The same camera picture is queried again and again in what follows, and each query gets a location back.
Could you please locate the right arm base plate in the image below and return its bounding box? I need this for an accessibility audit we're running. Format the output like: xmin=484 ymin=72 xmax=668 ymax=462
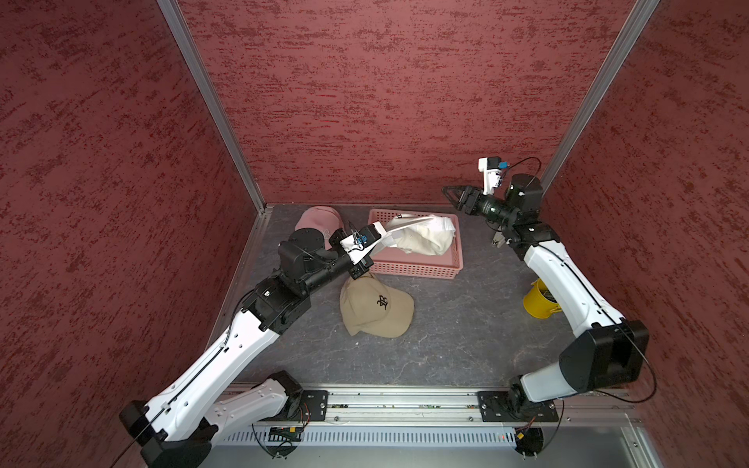
xmin=476 ymin=391 xmax=559 ymax=424

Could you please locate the stapler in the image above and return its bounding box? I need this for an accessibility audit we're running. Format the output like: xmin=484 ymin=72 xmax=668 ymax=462
xmin=492 ymin=231 xmax=506 ymax=248

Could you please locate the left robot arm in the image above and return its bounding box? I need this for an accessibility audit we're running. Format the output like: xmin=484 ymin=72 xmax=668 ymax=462
xmin=120 ymin=222 xmax=386 ymax=467

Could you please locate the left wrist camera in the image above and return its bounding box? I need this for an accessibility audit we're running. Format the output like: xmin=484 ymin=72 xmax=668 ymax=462
xmin=339 ymin=230 xmax=382 ymax=263

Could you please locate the beige baseball cap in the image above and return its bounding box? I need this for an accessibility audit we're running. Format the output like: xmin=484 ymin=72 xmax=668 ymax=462
xmin=339 ymin=273 xmax=415 ymax=339

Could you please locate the pink plastic basket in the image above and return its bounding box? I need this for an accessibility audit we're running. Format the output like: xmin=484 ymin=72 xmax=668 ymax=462
xmin=368 ymin=209 xmax=463 ymax=280

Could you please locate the pink baseball cap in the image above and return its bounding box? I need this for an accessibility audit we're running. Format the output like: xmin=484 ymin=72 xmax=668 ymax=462
xmin=295 ymin=206 xmax=343 ymax=238

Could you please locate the yellow pen cup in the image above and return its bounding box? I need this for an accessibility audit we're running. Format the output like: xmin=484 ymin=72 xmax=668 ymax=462
xmin=523 ymin=279 xmax=562 ymax=320

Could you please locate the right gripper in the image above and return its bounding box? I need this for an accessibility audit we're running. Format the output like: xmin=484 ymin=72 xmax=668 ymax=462
xmin=443 ymin=183 xmax=518 ymax=225

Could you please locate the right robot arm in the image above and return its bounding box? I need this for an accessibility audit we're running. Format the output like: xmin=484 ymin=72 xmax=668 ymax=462
xmin=442 ymin=174 xmax=650 ymax=411

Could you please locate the cream white baseball cap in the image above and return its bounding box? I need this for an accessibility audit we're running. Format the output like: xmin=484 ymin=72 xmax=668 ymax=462
xmin=382 ymin=214 xmax=458 ymax=257

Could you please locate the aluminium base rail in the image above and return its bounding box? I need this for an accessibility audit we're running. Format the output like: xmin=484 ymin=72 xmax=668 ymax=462
xmin=169 ymin=385 xmax=642 ymax=425

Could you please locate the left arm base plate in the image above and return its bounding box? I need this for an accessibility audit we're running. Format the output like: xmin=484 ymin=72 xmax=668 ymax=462
xmin=263 ymin=390 xmax=330 ymax=424

